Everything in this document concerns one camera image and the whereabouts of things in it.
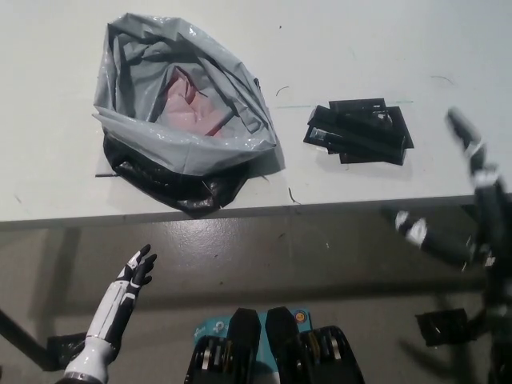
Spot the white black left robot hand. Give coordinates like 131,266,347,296
85,243,158,350

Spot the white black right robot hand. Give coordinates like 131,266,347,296
393,106,512,314

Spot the grey plastic bag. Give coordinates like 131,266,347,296
91,11,282,219

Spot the black floor tape patch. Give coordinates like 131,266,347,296
45,334,88,372
414,309,483,347

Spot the black table leg bar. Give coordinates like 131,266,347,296
0,306,58,370

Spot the teal printed box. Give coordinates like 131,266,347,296
192,306,315,384

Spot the pile of black packets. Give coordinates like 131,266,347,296
310,97,415,166

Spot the pink packet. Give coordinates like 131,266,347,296
158,66,238,139

